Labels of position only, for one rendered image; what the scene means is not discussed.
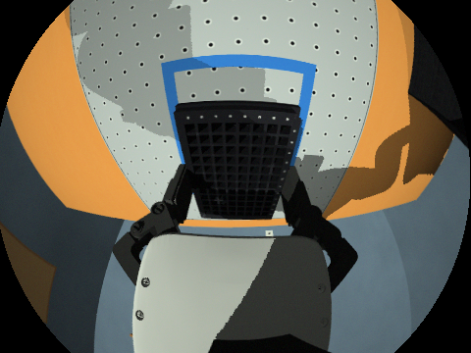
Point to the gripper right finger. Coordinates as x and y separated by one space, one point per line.
306 220

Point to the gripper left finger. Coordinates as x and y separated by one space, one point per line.
164 217

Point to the blue tape outline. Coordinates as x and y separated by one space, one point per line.
252 61

